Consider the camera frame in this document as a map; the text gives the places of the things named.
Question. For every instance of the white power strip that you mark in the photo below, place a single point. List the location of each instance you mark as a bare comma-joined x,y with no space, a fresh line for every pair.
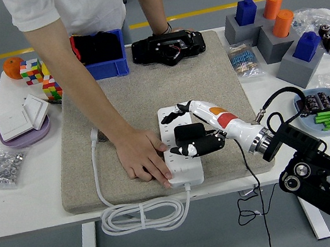
184,171

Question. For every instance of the light blue plate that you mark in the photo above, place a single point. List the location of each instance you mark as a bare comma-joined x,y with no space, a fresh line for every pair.
308,127

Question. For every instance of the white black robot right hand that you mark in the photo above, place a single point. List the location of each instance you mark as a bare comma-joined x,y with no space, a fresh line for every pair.
232,124

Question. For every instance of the grey block holder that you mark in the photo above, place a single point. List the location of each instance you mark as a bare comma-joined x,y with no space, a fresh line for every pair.
233,33
270,47
293,70

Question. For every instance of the grey-brown mat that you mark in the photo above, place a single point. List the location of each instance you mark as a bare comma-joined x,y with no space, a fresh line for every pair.
153,93

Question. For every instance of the black plug adapter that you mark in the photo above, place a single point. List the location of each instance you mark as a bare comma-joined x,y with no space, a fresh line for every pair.
189,132

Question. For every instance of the bag of metal nuts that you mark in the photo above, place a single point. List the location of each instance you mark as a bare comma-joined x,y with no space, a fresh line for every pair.
1,168

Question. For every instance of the blue plastic bin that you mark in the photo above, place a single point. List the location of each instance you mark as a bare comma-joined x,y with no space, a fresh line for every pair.
110,69

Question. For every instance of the blue block peg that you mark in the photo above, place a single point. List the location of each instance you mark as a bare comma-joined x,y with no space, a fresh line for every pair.
306,47
246,13

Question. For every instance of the person's right hand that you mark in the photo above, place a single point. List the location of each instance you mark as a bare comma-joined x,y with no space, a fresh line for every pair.
140,156

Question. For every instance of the person's left forearm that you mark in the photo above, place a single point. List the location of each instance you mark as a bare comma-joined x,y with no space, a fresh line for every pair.
150,4

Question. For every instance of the clear bag of small parts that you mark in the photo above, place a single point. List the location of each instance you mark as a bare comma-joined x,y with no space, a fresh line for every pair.
309,18

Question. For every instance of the purple tray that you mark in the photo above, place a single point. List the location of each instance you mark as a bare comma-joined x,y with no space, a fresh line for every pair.
27,139

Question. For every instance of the row of black capacitors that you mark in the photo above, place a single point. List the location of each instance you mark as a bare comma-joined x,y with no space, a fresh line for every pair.
321,102

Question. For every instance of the small silver bracket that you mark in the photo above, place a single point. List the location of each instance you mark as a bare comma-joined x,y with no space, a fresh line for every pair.
244,193

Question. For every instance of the black bag with red trim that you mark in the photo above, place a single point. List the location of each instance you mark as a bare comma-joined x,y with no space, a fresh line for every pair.
100,47

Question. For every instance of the white wall switch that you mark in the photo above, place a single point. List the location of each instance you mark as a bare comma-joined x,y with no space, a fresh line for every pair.
13,123
36,109

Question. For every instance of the person's left hand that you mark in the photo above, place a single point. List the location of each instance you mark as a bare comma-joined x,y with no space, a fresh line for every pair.
179,29

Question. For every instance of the yellow lemon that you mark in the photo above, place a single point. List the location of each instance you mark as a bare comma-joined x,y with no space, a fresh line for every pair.
45,68

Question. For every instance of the orange cylinder peg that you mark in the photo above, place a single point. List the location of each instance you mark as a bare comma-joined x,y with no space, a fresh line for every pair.
282,24
272,5

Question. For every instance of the person's right forearm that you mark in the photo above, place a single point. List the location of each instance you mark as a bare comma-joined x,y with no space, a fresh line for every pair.
82,90

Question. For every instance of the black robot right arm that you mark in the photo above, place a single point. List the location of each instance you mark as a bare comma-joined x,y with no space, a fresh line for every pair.
299,141

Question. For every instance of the bag of resistors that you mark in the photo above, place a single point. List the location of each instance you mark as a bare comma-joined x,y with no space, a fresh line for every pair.
243,60

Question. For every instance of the person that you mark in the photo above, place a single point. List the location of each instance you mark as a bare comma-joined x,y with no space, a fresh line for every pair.
83,6

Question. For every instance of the black device housing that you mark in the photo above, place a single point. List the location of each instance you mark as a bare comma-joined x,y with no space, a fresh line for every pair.
146,51

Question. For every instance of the orange fruit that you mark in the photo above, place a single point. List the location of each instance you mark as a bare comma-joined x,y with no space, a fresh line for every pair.
11,69

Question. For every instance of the colourful puzzle cube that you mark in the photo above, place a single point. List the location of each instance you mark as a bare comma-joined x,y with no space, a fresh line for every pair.
31,73
51,87

